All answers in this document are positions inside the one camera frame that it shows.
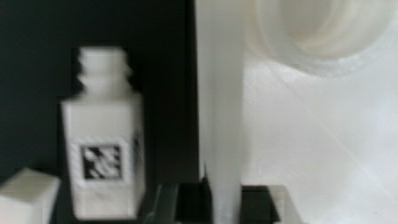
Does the white square table top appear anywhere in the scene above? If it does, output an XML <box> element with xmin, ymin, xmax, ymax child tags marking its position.
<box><xmin>194</xmin><ymin>0</ymin><xmax>398</xmax><ymax>224</ymax></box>

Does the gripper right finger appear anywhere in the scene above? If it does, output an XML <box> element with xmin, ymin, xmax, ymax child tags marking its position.
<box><xmin>240</xmin><ymin>184</ymin><xmax>304</xmax><ymax>224</ymax></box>

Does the white leg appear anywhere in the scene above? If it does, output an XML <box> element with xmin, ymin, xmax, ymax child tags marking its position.
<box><xmin>0</xmin><ymin>169</ymin><xmax>60</xmax><ymax>224</ymax></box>
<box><xmin>60</xmin><ymin>46</ymin><xmax>146</xmax><ymax>220</ymax></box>

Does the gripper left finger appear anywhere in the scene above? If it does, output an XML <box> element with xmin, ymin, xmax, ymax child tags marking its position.
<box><xmin>142</xmin><ymin>183</ymin><xmax>210</xmax><ymax>224</ymax></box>

